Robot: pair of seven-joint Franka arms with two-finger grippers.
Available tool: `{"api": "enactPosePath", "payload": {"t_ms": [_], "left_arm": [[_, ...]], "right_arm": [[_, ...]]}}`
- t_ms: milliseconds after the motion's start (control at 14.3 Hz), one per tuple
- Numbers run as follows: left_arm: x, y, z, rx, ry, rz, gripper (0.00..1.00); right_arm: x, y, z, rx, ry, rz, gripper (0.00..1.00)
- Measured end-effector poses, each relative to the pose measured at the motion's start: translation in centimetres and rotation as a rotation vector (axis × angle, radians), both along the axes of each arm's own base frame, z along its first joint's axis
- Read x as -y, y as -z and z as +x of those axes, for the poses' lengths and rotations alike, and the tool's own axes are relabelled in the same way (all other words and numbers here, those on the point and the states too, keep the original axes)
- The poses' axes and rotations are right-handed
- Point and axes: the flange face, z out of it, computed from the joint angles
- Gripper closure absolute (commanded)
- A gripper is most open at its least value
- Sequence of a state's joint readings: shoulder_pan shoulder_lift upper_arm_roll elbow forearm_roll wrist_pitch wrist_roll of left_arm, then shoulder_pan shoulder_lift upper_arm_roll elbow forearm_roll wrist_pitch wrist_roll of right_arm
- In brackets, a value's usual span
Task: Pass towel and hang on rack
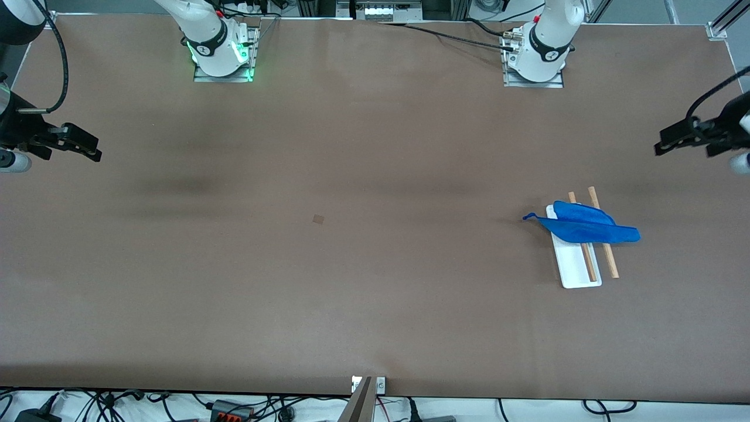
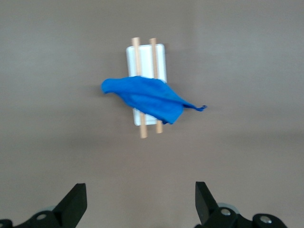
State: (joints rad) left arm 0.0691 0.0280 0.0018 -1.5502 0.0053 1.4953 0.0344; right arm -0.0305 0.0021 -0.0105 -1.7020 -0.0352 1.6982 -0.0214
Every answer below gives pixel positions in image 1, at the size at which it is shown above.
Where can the aluminium frame profile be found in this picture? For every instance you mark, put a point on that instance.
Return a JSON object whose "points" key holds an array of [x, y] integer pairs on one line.
{"points": [[732, 14]]}

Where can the wooden chopsticks pair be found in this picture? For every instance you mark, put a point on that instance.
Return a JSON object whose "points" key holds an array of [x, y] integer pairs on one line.
{"points": [[577, 275]]}

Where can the blue balloon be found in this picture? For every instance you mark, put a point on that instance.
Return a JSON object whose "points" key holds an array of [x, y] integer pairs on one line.
{"points": [[586, 228]]}

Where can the electronics box with white connectors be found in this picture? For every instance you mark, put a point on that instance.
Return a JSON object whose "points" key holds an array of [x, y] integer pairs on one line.
{"points": [[387, 12]]}

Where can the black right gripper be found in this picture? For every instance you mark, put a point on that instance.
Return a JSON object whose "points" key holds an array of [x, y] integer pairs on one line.
{"points": [[17, 130]]}

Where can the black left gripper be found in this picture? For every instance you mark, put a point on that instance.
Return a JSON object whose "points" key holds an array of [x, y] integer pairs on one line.
{"points": [[728, 126]]}

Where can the brown camera stand post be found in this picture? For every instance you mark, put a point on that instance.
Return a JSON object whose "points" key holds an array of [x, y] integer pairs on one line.
{"points": [[358, 407]]}

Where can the black orange power strip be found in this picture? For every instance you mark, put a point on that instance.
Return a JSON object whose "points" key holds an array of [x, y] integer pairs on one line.
{"points": [[231, 413]]}

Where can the black power adapter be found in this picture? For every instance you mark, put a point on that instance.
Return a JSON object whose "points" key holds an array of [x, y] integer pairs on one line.
{"points": [[35, 417]]}

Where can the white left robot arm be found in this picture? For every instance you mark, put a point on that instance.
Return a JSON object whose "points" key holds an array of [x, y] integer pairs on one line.
{"points": [[551, 35]]}

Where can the aluminium table edge bracket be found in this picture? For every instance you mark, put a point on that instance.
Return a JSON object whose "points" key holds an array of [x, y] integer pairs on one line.
{"points": [[381, 385]]}

